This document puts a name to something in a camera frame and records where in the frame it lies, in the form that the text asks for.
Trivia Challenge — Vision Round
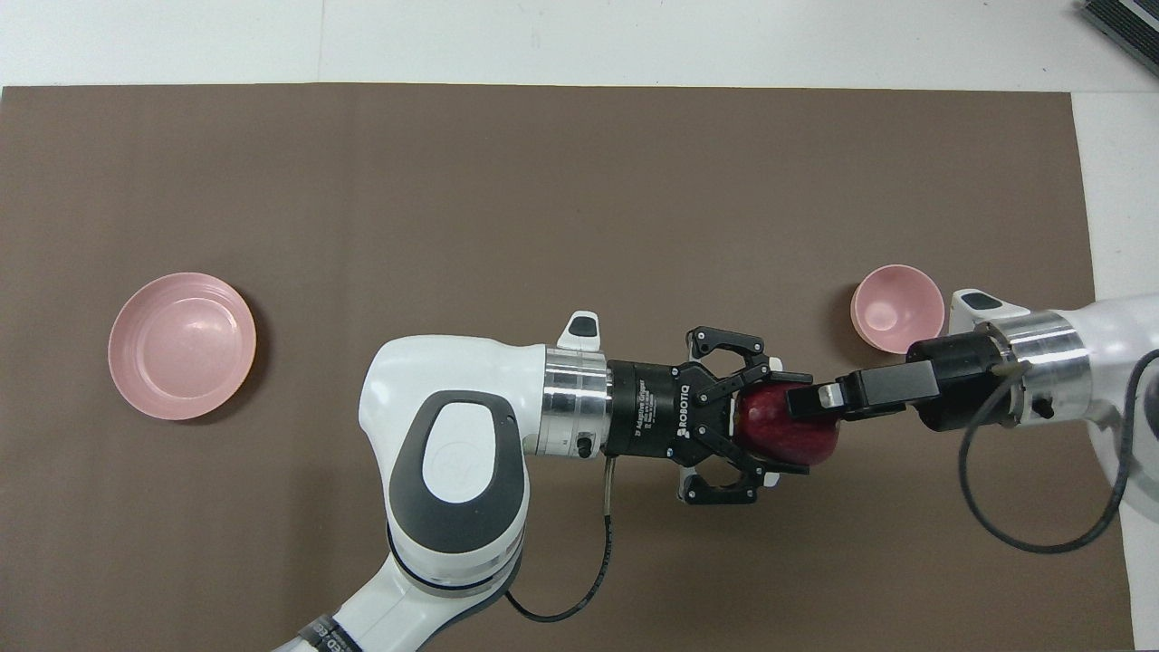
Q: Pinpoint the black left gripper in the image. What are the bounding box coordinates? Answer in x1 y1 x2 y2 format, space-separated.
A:
604 326 813 506

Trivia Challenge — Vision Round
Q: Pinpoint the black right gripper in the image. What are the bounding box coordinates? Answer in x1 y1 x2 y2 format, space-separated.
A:
786 330 1030 435

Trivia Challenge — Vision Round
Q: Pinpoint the dark red apple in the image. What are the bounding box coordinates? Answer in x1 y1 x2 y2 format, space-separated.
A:
732 380 841 468

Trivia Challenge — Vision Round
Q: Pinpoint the pink small bowl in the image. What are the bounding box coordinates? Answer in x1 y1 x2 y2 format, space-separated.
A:
850 264 945 355

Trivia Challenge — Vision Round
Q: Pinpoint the pink round plate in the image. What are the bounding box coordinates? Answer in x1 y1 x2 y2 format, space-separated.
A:
108 273 257 421

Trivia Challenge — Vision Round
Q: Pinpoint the brown table mat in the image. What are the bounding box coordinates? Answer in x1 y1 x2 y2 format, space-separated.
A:
0 83 1135 652

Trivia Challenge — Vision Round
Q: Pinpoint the grey ridged device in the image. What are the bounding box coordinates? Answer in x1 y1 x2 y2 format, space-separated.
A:
1078 0 1159 78

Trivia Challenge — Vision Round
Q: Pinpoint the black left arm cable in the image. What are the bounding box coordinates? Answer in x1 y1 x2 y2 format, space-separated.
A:
503 455 622 624

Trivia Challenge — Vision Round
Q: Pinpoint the black printed arm strap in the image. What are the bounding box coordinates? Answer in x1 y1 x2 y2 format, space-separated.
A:
303 614 356 652

